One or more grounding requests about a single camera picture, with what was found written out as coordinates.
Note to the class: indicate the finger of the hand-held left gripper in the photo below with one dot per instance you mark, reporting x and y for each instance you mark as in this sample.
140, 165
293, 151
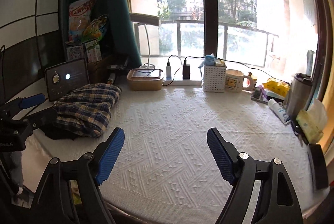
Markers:
41, 117
32, 100

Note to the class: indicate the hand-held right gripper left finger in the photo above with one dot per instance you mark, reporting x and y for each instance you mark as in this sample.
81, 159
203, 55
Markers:
112, 151

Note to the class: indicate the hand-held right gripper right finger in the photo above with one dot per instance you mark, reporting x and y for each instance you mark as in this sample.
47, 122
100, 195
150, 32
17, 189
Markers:
218, 151

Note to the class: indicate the blue plaid shirt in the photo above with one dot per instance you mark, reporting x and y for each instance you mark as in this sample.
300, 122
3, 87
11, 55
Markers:
86, 109

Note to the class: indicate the black cloth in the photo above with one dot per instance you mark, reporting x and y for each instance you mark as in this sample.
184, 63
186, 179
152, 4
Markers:
60, 134

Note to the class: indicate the white textured tablecloth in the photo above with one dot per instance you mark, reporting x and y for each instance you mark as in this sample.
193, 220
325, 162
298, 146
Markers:
177, 140

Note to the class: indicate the small white carton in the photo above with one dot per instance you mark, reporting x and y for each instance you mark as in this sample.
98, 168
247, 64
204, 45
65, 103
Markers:
93, 52
75, 52

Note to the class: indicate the purple packet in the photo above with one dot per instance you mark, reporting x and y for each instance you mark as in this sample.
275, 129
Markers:
259, 95

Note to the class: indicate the cream cartoon mug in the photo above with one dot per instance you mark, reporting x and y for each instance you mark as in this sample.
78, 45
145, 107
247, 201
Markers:
234, 82

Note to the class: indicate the white slatted basket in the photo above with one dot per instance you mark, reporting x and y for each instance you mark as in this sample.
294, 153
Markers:
214, 79

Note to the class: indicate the white tube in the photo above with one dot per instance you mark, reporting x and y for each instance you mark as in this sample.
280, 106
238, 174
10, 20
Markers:
279, 110

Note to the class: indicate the brown box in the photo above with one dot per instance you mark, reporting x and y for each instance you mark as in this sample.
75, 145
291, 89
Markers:
100, 70

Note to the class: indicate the beige lunch box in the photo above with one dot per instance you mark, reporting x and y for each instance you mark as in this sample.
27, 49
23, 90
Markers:
144, 80

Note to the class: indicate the small figurine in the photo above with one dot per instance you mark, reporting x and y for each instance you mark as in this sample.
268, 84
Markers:
251, 79

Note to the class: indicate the black charger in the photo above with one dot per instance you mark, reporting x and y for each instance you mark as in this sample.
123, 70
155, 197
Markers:
186, 71

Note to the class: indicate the yellow packet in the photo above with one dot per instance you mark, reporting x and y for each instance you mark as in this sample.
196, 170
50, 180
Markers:
276, 85

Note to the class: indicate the blue toy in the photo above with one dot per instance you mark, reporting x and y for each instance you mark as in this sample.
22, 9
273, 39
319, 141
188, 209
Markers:
209, 60

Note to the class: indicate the red and white snack bag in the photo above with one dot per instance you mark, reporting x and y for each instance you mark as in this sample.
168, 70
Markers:
79, 20

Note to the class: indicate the white charger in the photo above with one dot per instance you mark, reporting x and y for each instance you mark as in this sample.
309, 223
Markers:
169, 71

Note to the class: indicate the yellow green snack bag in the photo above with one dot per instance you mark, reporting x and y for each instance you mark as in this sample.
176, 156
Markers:
96, 28

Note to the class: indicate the steel tumbler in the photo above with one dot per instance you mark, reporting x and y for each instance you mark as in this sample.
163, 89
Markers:
297, 96

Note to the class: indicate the yellow tissue pack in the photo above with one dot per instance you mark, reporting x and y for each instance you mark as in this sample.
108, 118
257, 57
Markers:
311, 122

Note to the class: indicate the balcony railing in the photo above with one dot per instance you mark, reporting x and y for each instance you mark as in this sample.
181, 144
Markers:
198, 22

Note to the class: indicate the white desk lamp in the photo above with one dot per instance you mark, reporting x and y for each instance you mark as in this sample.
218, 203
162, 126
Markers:
144, 19

